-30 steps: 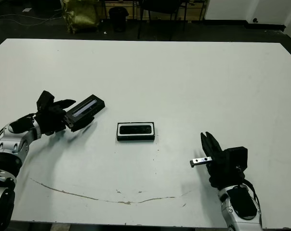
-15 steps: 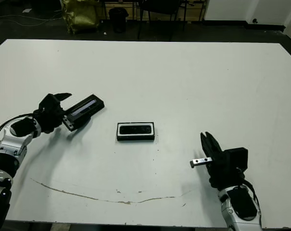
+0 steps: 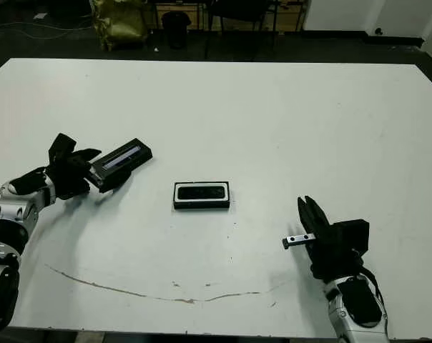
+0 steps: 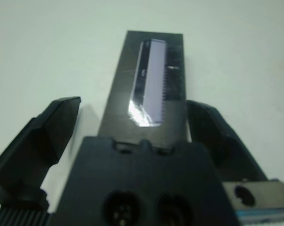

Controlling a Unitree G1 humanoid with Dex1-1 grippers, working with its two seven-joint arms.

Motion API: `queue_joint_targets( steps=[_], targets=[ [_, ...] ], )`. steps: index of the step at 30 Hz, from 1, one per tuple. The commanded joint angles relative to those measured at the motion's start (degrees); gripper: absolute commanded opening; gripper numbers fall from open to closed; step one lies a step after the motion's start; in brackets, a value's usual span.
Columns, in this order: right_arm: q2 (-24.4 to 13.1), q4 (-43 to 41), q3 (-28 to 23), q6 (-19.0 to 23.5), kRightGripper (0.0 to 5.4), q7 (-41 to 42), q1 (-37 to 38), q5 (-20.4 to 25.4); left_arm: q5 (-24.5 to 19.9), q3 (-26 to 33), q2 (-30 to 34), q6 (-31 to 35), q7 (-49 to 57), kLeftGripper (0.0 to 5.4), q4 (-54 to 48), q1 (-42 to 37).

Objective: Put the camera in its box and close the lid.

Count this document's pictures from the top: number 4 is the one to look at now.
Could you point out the black box lid with print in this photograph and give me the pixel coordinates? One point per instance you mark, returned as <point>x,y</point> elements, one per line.
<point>123,94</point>

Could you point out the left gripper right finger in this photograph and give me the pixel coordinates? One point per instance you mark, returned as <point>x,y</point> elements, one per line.
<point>222,146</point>

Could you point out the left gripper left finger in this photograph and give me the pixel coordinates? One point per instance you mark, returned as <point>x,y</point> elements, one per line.
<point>33,150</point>

